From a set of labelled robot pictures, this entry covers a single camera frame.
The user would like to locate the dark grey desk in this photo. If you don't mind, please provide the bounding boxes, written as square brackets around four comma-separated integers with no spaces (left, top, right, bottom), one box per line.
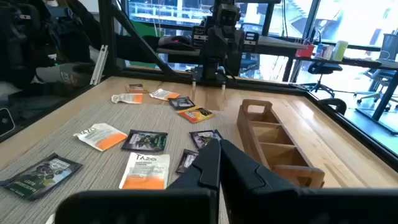
[155,34,309,65]

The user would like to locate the long background desk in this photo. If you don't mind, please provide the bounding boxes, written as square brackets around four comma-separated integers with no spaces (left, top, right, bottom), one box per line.
[281,43,398,122]

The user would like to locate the black aluminium rig frame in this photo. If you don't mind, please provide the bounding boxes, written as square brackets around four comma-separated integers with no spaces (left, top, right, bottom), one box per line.
[98,0,398,172]

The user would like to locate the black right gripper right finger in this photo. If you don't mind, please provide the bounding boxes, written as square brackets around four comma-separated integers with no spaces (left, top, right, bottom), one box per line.
[220,139,398,224]

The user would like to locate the black computer mouse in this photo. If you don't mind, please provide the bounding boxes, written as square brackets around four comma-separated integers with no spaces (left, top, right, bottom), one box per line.
[160,36,195,52]

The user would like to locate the white blue container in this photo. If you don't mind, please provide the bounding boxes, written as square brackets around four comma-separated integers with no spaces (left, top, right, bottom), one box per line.
[314,43,334,60]

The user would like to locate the dark Ahmad tea packet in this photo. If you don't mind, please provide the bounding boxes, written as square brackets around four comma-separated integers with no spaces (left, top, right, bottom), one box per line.
[169,96,196,111]
[189,129,224,151]
[0,152,83,202]
[175,148,200,174]
[121,129,169,153]

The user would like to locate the brown orange tea packet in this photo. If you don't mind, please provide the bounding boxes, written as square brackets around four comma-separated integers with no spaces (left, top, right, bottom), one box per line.
[126,83,149,94]

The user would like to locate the black office chair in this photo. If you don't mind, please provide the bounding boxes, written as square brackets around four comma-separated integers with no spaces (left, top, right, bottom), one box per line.
[307,60,345,99]
[0,1,43,83]

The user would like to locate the silver aluminium extrusion piece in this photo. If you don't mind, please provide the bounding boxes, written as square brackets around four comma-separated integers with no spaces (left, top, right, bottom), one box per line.
[89,44,109,86]

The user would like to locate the yellow green cylinder container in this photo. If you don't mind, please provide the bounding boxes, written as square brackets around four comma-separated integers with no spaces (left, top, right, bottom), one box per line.
[331,40,349,62]

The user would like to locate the grey woven placemat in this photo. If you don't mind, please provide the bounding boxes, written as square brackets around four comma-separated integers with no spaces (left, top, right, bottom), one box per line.
[0,101,246,224]

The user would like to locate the black clamp handle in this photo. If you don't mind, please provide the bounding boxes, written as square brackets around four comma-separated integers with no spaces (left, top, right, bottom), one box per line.
[317,98,348,116]

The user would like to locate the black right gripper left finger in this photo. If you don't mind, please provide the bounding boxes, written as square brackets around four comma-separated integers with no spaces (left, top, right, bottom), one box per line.
[55,139,221,224]

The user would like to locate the grey mesh bin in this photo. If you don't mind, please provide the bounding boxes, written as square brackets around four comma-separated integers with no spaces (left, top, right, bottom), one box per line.
[379,32,398,62]

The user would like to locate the wooden tea organizer box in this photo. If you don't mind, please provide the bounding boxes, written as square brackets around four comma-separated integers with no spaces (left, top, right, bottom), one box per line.
[236,98,326,189]

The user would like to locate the person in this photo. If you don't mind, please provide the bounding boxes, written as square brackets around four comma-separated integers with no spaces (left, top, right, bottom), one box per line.
[0,0,162,97]

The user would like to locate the grey office chair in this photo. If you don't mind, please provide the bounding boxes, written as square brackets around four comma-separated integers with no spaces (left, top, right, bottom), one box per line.
[354,68,398,113]

